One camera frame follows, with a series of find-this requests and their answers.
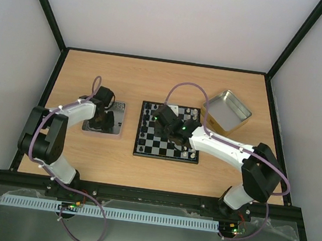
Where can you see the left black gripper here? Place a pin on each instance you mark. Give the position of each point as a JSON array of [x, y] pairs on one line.
[[111, 122]]

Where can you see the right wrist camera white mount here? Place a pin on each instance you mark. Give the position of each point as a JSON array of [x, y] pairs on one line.
[[175, 109]]

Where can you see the gold silver empty tin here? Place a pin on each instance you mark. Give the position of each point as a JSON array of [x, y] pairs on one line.
[[226, 113]]

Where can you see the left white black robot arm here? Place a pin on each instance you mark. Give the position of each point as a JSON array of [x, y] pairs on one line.
[[43, 136]]

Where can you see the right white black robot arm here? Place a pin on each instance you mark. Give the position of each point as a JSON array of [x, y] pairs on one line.
[[261, 172]]

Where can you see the pink tin with black pieces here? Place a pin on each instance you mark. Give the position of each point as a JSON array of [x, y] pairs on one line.
[[119, 110]]

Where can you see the black silver chess board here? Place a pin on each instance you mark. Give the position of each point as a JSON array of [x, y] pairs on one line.
[[155, 146]]

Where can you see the light blue slotted cable duct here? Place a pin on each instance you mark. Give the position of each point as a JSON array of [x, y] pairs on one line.
[[111, 213]]

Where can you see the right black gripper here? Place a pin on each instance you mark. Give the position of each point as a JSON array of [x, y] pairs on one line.
[[166, 127]]

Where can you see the black aluminium frame rail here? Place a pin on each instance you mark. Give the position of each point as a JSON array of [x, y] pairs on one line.
[[206, 206]]

